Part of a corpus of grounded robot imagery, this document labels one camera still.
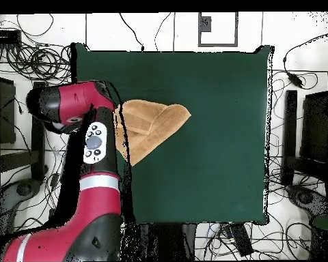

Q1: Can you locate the orange terry towel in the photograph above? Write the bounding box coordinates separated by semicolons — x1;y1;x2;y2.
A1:
113;99;192;166

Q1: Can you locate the dark green tablecloth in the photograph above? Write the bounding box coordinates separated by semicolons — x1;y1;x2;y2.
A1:
70;42;275;226

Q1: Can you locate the black power brick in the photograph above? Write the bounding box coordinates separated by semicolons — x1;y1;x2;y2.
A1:
229;223;254;257

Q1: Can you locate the black stand bar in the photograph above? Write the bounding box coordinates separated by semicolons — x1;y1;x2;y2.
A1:
30;81;49;181
280;89;298;186

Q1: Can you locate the black box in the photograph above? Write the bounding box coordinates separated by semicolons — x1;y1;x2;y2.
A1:
299;90;328;164
0;74;17;145

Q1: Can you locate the black power strip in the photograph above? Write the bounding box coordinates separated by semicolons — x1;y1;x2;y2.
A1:
0;29;22;44

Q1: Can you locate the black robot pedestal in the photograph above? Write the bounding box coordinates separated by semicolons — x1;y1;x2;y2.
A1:
122;222;197;261

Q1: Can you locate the black cable with plug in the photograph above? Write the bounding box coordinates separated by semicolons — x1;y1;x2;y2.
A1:
118;12;146;53

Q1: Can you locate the grey square frame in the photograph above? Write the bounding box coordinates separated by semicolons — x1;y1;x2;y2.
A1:
197;12;239;48

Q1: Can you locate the black cable coil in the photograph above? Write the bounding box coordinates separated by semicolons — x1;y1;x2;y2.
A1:
5;43;72;83

